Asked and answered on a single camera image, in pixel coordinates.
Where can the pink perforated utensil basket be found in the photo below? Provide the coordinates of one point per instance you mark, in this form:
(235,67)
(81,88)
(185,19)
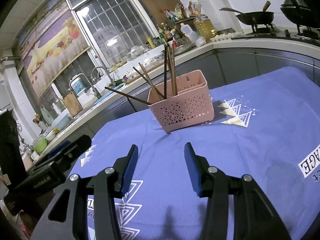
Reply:
(192,105)

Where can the black gas stove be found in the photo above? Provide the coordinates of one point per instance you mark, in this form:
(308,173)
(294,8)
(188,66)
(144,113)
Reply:
(299,33)

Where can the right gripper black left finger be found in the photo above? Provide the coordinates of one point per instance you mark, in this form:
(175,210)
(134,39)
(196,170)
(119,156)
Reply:
(66,215)

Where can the black chopstick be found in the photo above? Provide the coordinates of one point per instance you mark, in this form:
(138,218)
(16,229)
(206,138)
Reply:
(165,71)

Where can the dark chopstick out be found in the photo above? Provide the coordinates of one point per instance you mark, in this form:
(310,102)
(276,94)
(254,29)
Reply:
(128,96)

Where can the green plastic bowl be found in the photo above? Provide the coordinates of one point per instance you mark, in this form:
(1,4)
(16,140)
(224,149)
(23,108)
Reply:
(40,145)

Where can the wooden cutting board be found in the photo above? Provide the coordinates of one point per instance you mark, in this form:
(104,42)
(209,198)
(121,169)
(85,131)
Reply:
(72,104)

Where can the barred kitchen window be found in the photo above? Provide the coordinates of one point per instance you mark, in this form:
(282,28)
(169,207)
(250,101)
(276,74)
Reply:
(116,28)

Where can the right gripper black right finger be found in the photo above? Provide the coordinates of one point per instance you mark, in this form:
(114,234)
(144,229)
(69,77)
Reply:
(254,215)

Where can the brown wooden chopstick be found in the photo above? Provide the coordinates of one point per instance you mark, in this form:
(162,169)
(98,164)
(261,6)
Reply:
(170,70)

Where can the white plastic jug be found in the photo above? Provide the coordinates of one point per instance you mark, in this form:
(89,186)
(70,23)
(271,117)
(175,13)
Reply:
(189,33)

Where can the black wok with handle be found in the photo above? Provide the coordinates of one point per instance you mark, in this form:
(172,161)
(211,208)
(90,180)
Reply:
(263,17)

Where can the purple printed tablecloth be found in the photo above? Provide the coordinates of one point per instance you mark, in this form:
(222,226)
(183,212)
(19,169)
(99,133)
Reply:
(267,126)

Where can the egg tray on counter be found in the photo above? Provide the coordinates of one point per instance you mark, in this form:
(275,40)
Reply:
(222,37)

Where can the yellow cooking oil bottle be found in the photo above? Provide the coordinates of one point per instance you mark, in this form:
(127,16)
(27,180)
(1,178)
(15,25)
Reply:
(204,26)

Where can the chrome kitchen faucet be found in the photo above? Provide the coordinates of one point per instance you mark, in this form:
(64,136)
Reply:
(78,86)

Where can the fruit picture wall poster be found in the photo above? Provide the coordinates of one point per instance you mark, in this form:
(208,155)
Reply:
(49,43)

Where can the black lidded pot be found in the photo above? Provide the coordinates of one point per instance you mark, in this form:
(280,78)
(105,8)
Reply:
(299,13)

